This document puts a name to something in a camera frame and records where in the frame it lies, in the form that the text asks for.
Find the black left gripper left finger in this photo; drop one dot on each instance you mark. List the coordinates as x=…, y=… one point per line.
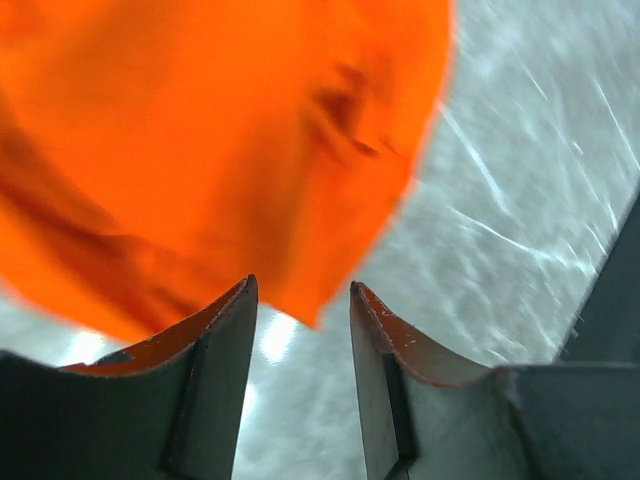
x=168, y=407

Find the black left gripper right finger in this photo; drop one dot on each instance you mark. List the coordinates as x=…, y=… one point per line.
x=427, y=412

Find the orange t-shirt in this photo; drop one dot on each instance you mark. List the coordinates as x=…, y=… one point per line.
x=154, y=153

